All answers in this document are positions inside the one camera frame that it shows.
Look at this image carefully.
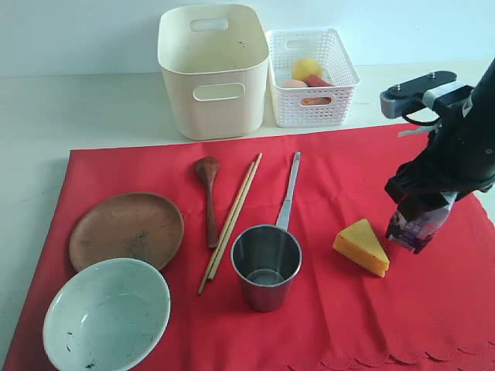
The red grilled sausage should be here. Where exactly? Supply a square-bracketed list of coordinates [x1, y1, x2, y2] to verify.
[305, 74, 333, 87]

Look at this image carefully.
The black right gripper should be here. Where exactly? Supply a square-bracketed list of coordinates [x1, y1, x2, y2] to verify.
[384, 88, 494, 222]

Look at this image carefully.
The brown wooden plate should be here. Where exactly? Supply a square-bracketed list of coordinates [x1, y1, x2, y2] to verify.
[68, 192, 184, 271]

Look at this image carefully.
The brown egg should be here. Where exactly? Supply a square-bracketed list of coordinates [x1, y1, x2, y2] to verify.
[282, 80, 308, 89]

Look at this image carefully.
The left wooden chopstick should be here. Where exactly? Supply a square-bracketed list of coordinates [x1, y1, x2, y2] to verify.
[197, 162, 255, 295]

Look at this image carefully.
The orange fried food piece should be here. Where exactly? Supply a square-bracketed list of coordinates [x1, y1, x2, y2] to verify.
[301, 97, 332, 106]

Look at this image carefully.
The wooden chopstick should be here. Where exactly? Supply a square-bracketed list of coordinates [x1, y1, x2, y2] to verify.
[208, 153, 263, 281]
[197, 162, 255, 295]

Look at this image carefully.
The brown wooden spoon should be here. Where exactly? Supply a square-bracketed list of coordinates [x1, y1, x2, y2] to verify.
[194, 157, 220, 249]

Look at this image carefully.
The pale green bowl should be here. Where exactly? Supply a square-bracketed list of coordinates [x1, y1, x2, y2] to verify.
[43, 258, 171, 370]

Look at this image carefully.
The white perforated plastic basket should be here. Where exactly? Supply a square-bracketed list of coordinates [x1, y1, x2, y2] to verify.
[265, 28, 360, 128]

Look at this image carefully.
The stainless steel cup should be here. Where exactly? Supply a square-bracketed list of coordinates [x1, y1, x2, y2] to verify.
[230, 223, 302, 312]

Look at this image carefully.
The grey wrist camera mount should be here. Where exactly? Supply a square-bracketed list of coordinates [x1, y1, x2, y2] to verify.
[380, 70, 474, 119]

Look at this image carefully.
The yellow lemon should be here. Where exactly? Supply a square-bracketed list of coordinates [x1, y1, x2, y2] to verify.
[291, 58, 323, 81]

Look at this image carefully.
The large cream plastic bin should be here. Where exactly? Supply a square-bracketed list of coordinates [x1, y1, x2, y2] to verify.
[157, 4, 269, 140]

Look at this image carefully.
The right wooden chopstick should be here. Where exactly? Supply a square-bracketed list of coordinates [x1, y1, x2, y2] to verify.
[208, 153, 263, 281]

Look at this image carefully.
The red table cloth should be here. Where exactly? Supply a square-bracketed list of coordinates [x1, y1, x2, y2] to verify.
[4, 124, 494, 370]

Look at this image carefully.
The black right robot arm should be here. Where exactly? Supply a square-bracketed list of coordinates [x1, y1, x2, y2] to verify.
[380, 65, 494, 221]

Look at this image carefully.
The silver table knife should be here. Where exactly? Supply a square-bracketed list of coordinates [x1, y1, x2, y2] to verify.
[275, 151, 302, 230]

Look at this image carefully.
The yellow cheese wedge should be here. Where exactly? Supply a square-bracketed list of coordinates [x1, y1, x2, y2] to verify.
[333, 219, 390, 277]

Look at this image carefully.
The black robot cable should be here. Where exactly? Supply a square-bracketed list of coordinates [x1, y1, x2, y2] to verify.
[400, 106, 444, 128]

